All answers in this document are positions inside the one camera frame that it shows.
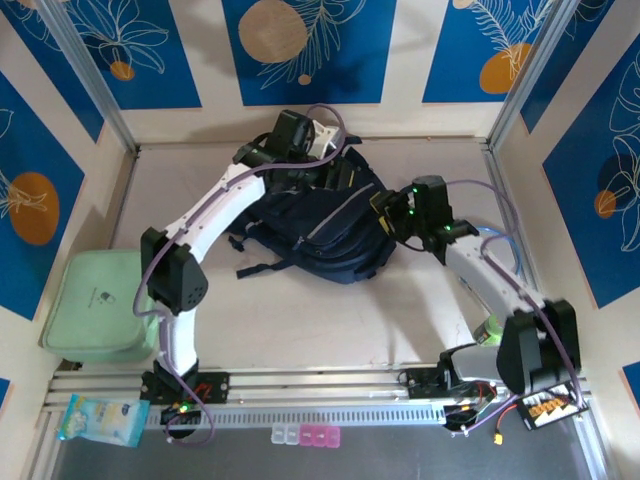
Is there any navy blue backpack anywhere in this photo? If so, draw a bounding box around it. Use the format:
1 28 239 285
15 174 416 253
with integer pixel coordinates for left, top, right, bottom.
228 133 401 287

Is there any mint green zip case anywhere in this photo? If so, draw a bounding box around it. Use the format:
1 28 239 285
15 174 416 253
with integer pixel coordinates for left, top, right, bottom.
39 249 157 365

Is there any blue white wipes pack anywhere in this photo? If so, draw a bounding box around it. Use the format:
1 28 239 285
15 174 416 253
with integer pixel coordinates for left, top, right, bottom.
57 393 151 448

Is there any green cylindrical container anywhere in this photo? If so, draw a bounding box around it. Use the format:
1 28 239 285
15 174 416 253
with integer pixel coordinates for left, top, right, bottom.
472 314 504 346

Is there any black controller board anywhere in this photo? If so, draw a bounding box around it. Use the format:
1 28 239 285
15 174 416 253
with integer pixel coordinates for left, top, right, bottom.
158 398 204 427
443 401 496 435

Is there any black yellow charger board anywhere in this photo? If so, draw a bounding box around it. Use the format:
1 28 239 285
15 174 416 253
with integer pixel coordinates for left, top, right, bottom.
514 382 587 431

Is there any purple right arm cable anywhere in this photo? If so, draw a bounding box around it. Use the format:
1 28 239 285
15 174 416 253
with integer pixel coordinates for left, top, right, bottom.
444 178 587 436

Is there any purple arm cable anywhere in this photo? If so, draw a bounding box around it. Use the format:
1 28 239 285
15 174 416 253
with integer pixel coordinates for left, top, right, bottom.
134 103 347 447
444 178 587 436

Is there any blue white cable loop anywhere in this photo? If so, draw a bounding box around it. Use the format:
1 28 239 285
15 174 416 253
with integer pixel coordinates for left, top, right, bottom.
462 225 524 301

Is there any aluminium side rail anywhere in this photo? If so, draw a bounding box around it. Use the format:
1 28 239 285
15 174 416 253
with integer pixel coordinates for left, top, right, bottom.
482 142 559 361

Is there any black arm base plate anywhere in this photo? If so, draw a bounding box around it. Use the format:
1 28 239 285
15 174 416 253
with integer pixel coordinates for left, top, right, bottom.
139 370 231 404
407 366 501 401

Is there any aluminium mounting rail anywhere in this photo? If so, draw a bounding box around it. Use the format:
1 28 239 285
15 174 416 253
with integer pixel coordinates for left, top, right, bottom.
45 367 586 407

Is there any grey slotted cable duct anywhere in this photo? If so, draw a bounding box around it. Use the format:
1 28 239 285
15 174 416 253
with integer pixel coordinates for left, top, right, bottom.
142 402 447 427

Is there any aluminium frame post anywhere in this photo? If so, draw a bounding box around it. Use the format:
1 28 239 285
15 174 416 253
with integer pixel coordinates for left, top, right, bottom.
487 0 617 151
37 0 140 154

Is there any yellow plug with wire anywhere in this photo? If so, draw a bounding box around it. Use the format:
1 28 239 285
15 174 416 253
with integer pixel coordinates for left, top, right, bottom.
487 401 524 448

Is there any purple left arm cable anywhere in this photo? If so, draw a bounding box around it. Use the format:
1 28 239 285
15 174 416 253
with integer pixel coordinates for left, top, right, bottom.
134 103 347 447

